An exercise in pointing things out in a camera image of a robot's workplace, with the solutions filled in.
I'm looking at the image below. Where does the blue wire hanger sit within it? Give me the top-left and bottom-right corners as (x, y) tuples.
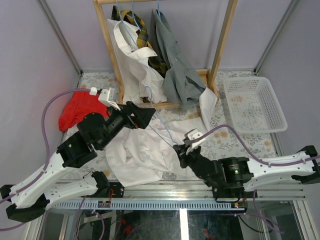
(144, 85), (180, 148)

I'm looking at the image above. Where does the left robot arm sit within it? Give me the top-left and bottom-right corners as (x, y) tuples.
(0, 101), (156, 223)

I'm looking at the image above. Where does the wooden clothes rack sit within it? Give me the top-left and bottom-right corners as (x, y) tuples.
(93, 0), (238, 104)

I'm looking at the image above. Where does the white plastic basket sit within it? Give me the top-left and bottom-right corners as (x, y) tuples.
(223, 76), (288, 134)

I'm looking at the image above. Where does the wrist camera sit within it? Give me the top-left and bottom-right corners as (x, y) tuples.
(183, 128), (205, 155)
(89, 87), (121, 111)

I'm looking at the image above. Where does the red cloth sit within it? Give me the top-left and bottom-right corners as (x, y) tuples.
(58, 91), (109, 132)

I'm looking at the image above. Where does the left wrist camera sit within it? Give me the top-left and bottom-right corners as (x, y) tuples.
(89, 87), (121, 111)

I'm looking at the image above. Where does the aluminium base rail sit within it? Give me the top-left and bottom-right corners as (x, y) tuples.
(37, 179), (307, 211)

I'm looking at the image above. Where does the blue hanger middle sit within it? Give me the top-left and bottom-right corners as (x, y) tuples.
(124, 0), (148, 33)

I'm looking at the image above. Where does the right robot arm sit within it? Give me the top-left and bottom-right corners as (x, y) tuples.
(173, 144), (320, 200)

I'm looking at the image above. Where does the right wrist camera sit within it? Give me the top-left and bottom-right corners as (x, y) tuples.
(183, 128), (205, 155)

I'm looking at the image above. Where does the white shirt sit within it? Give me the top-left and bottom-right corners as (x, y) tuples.
(106, 19), (167, 104)
(105, 88), (218, 187)

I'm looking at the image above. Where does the yellow plaid shirt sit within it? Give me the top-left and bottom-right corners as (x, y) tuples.
(111, 5), (168, 77)

